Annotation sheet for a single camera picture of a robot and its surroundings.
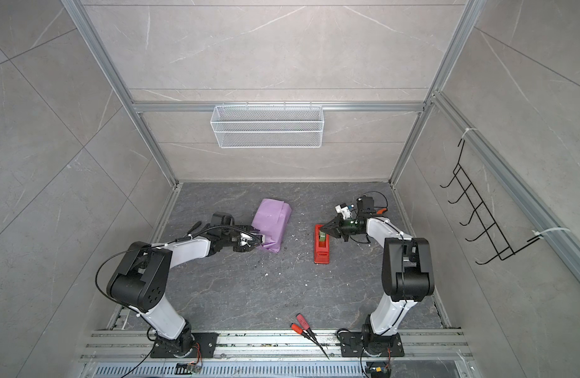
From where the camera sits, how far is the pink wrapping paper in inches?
36.7

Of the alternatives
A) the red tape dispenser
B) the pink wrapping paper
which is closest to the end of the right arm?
the red tape dispenser

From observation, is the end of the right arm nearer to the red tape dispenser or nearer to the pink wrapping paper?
the red tape dispenser
